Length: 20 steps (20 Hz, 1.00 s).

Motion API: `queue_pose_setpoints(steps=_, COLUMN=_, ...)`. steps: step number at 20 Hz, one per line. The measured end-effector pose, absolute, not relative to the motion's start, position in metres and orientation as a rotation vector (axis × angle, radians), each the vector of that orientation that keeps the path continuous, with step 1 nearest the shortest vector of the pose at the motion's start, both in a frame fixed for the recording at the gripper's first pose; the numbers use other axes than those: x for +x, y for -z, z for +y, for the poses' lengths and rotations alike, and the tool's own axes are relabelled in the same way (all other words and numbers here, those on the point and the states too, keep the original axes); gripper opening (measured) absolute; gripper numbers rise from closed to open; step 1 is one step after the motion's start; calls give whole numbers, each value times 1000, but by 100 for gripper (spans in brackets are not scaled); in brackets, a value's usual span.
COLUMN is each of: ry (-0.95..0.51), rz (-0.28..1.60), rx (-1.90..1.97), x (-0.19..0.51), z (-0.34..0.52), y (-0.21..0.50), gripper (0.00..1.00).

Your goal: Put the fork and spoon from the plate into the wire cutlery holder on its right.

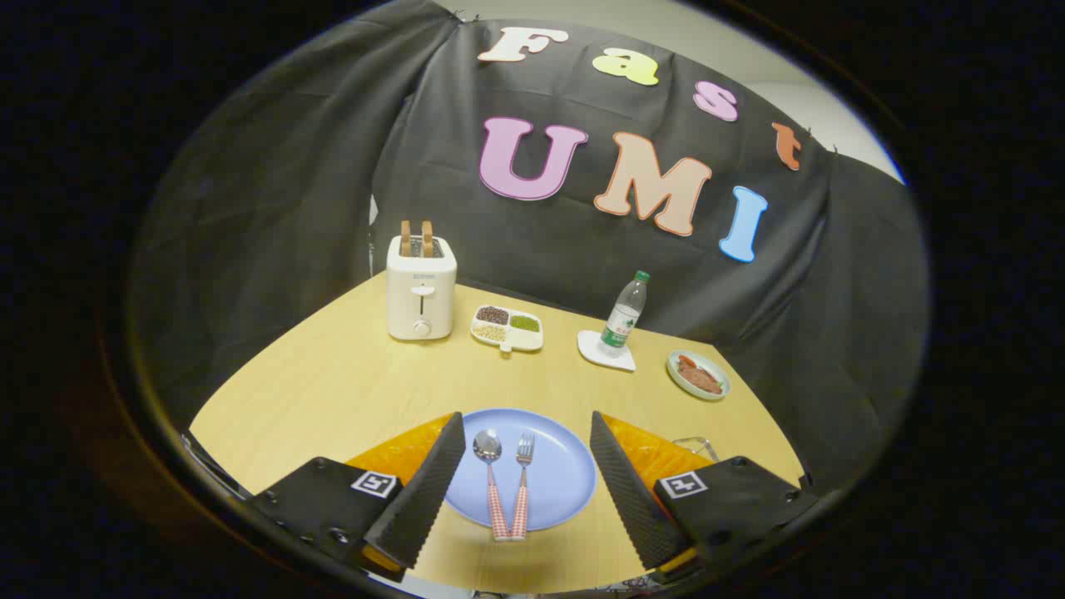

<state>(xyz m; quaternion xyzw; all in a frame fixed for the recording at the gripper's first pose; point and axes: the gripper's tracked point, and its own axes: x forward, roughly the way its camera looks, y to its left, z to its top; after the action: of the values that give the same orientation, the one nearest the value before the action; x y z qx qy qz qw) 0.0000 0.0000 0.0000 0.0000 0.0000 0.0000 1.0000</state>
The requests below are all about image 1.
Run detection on white square coaster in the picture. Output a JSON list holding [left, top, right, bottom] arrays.
[[577, 330, 637, 372]]

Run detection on metal wire drain basket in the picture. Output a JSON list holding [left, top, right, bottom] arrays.
[[672, 436, 721, 463]]

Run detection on fork with red checked handle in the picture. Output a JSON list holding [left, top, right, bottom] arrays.
[[510, 432, 536, 542]]

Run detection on black backdrop cloth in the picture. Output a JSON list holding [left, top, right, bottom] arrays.
[[129, 0, 929, 492]]

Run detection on red meat slices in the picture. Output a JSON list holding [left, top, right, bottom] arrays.
[[677, 355, 724, 395]]

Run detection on blue round plate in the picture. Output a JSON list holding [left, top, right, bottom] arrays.
[[443, 408, 598, 532]]

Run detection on white toaster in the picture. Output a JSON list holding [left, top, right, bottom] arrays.
[[386, 235, 458, 341]]

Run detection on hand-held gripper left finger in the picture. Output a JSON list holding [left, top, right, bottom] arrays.
[[248, 412, 467, 583]]

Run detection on white divided dish with beans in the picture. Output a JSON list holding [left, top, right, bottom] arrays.
[[470, 304, 544, 354]]

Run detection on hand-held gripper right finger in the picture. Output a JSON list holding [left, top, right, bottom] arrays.
[[589, 411, 820, 573]]

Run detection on small pale green plate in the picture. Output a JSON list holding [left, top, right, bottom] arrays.
[[666, 349, 731, 402]]

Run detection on clear water bottle green cap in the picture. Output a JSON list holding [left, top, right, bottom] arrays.
[[601, 270, 651, 358]]

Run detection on spoon with red checked handle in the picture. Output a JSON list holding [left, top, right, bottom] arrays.
[[473, 429, 510, 542]]

